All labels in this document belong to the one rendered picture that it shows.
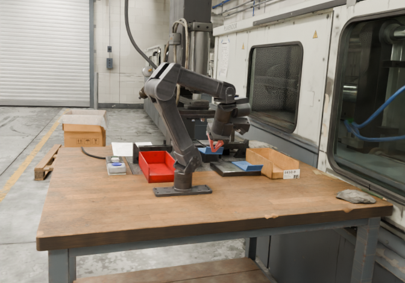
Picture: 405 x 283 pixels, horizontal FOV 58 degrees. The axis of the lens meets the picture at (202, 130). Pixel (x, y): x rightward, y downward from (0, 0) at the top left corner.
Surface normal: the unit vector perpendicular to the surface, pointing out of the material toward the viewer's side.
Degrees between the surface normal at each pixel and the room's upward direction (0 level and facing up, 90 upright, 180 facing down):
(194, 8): 90
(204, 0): 90
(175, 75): 90
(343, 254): 90
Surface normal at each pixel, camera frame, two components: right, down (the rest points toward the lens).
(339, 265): -0.97, 0.00
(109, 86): 0.25, 0.18
